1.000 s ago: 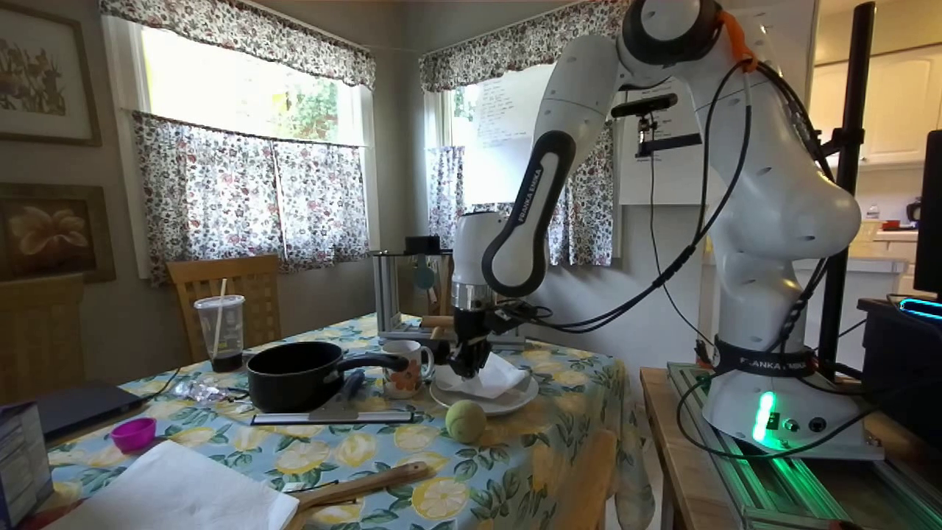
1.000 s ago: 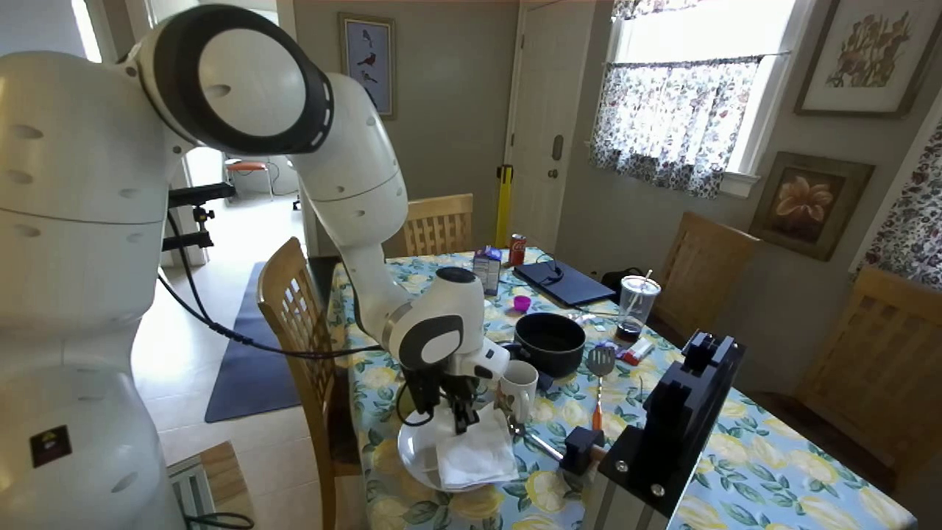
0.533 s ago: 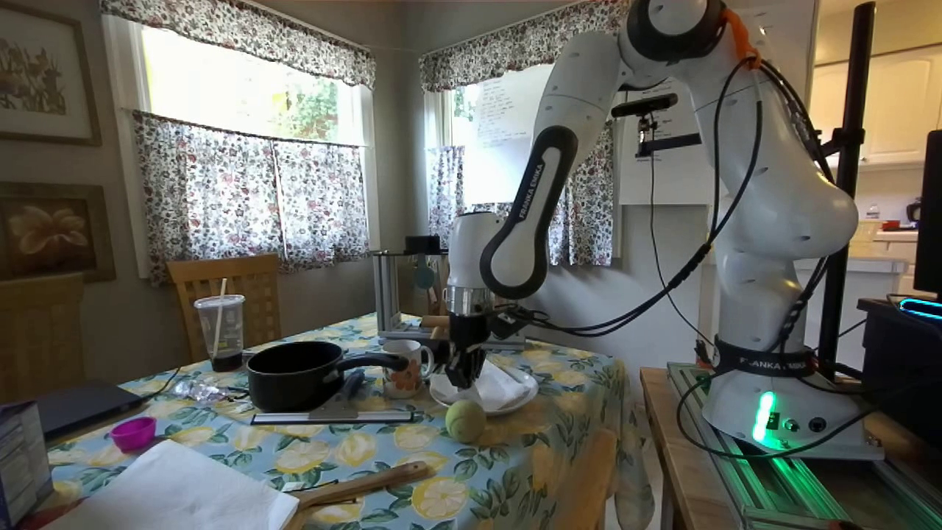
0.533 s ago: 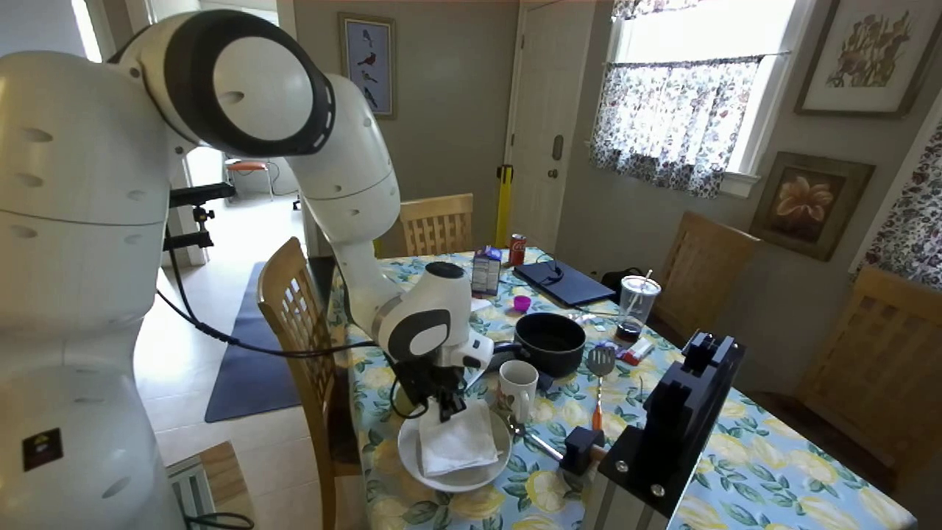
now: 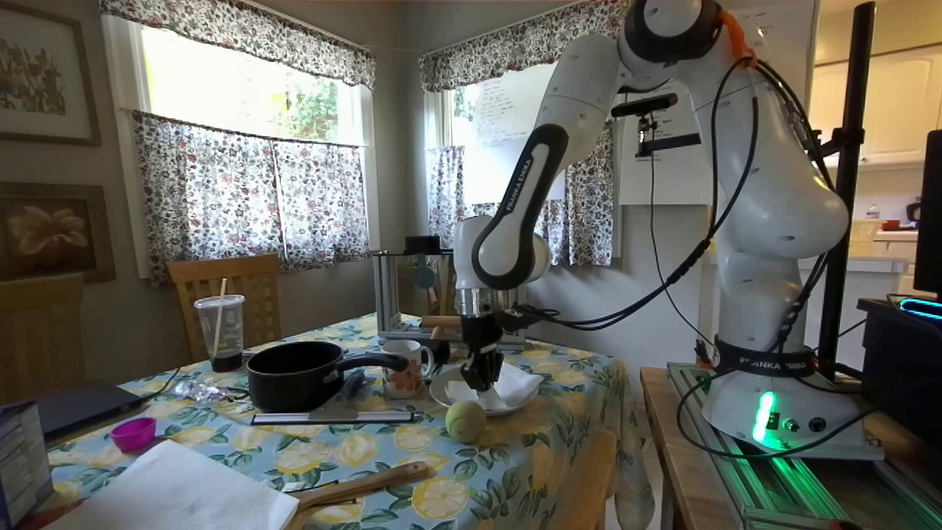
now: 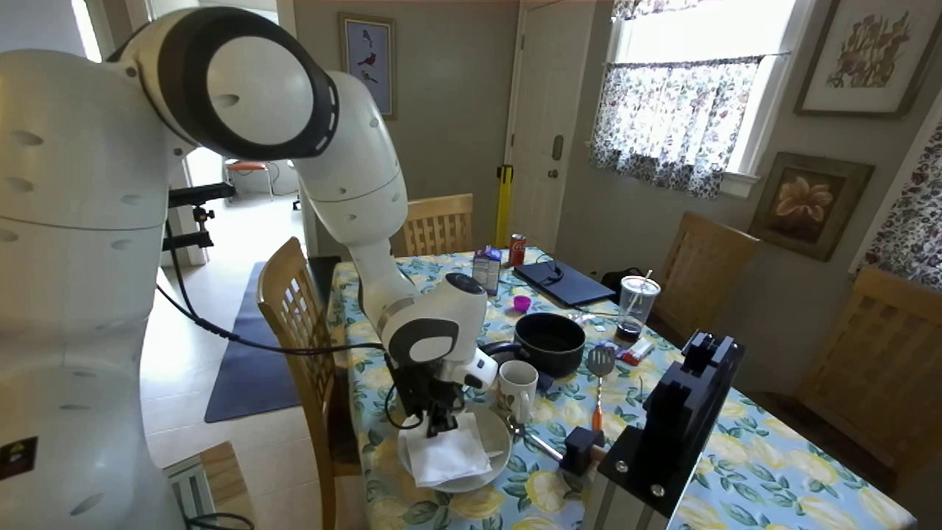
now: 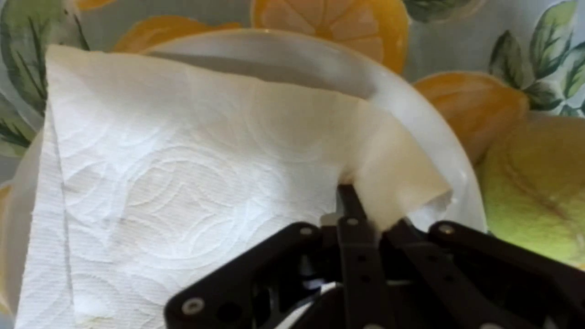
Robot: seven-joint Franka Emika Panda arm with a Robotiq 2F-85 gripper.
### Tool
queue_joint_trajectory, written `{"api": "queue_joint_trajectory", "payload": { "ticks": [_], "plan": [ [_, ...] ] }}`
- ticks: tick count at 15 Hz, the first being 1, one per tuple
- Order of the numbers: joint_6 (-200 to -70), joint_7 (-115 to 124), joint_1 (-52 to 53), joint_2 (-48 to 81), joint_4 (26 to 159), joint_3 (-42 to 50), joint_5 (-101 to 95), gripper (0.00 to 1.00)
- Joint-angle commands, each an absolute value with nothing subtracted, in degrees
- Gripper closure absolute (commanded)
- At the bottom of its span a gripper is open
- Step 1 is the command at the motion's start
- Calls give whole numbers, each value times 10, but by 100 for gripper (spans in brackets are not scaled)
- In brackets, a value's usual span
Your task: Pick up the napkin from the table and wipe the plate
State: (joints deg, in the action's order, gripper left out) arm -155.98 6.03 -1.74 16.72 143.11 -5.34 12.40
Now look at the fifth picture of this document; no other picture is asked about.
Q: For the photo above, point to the white patterned mug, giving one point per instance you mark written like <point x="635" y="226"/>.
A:
<point x="405" y="369"/>

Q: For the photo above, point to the small purple cup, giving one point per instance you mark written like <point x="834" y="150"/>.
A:
<point x="134" y="432"/>

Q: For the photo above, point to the floral window valance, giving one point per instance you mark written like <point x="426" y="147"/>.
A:
<point x="246" y="33"/>
<point x="491" y="53"/>

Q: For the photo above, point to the lemon print tablecloth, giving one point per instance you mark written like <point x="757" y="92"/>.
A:
<point x="471" y="475"/>

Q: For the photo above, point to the flat silver-edged board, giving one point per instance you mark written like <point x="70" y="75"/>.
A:
<point x="333" y="416"/>

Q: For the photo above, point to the black controller box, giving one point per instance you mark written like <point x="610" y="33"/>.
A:
<point x="901" y="362"/>

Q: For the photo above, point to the black saucepan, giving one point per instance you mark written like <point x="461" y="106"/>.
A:
<point x="296" y="378"/>

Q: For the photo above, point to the white drinking straw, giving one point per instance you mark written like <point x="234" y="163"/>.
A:
<point x="218" y="303"/>

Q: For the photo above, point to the dark closed laptop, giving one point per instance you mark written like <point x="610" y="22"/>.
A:
<point x="84" y="403"/>

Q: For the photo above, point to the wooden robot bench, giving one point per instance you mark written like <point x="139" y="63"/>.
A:
<point x="679" y="441"/>

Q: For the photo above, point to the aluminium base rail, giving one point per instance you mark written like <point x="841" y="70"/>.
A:
<point x="784" y="487"/>

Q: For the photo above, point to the black vertical pole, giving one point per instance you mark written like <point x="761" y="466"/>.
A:
<point x="847" y="98"/>

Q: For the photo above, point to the blue white carton box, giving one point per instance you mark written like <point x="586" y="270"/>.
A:
<point x="21" y="459"/>

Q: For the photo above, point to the wooden dining chair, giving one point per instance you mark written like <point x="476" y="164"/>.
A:
<point x="39" y="332"/>
<point x="589" y="480"/>
<point x="255" y="294"/>

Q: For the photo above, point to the clear plastic cup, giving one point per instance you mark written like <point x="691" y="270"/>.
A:
<point x="230" y="328"/>

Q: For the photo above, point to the black clamp bracket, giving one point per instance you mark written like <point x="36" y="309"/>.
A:
<point x="666" y="142"/>

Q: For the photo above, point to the green tennis ball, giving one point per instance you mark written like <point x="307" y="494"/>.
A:
<point x="467" y="421"/>

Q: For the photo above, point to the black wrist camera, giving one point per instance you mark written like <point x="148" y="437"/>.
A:
<point x="526" y="316"/>

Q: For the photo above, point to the framed floral picture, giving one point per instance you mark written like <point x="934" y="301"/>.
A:
<point x="39" y="69"/>

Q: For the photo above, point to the black monitor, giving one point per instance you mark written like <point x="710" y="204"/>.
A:
<point x="932" y="209"/>

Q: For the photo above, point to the white board with writing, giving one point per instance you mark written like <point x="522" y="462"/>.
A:
<point x="679" y="185"/>

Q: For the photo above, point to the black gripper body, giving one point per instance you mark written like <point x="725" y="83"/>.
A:
<point x="483" y="332"/>

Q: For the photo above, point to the wooden rolling pin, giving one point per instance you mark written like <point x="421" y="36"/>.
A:
<point x="363" y="482"/>

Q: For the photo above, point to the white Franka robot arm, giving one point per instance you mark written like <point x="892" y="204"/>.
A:
<point x="784" y="207"/>

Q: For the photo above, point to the white kitchen cabinets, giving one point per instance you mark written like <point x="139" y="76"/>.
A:
<point x="900" y="98"/>

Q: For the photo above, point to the framed flower picture dark frame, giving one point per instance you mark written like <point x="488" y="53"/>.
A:
<point x="49" y="229"/>

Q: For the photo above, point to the white paper sheet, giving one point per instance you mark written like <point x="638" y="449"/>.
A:
<point x="177" y="490"/>

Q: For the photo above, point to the floral cafe curtain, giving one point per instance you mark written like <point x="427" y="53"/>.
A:
<point x="589" y="222"/>
<point x="246" y="195"/>
<point x="446" y="195"/>

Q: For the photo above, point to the white paper napkin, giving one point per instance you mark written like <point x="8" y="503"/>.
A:
<point x="516" y="385"/>

